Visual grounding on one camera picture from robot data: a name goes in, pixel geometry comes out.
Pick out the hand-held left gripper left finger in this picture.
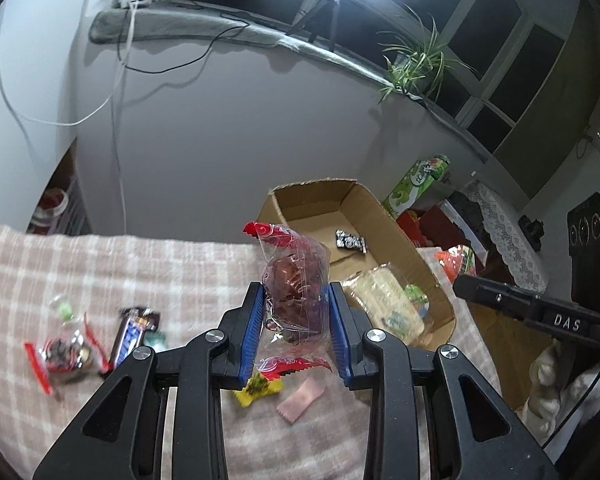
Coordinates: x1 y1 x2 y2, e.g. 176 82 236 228
32 281 266 480

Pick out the white cabinet with wooden shelf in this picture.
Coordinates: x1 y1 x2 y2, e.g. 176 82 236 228
0 0 116 226

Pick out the white framed window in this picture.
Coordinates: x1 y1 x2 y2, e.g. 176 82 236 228
145 0 581 161

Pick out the clear plastic container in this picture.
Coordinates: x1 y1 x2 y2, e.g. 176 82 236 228
30 187 76 235

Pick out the black tripod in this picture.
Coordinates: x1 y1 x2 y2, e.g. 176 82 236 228
286 0 343 53

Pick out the pale green wrapped candy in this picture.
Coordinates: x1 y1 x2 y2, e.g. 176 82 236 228
50 296 81 323

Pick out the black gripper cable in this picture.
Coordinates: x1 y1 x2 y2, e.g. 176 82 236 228
540 365 600 448

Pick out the green printed carton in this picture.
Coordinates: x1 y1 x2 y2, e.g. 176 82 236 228
382 154 452 221

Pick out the round green yellow candy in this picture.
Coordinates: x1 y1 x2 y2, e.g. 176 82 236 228
402 284 428 311

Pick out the small black snack packet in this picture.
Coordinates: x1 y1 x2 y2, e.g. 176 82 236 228
335 230 368 254

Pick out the brown chocolate bar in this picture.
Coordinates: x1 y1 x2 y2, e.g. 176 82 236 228
109 306 162 368

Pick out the potted spider plant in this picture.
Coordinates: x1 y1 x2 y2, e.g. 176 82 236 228
377 5 478 106

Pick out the orange colourful snack packet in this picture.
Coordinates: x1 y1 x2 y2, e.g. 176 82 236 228
437 245 478 283

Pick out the clear cracker pack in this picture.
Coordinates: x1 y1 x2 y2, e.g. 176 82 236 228
342 264 431 346

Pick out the small black device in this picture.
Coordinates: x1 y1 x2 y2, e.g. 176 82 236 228
517 214 546 243

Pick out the red storage box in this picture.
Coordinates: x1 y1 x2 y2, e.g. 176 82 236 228
395 200 491 256

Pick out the thin white cable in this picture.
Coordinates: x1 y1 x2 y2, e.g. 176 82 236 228
0 0 131 127

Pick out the pink candy wrapper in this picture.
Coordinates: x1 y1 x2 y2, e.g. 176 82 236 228
276 377 325 423

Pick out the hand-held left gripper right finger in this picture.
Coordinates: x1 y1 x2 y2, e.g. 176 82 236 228
328 281 561 480

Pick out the brown cardboard box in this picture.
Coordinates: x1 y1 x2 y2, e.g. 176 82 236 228
256 177 457 353

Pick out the black power cable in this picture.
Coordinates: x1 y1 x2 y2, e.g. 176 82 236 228
119 0 253 74

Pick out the yellow candy packet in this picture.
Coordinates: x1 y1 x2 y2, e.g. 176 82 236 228
234 372 286 407

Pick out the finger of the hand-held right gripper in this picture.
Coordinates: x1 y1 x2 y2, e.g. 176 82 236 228
452 274 543 328

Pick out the clear red-ended date packet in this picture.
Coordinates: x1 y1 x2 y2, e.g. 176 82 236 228
24 325 112 396
243 221 333 378

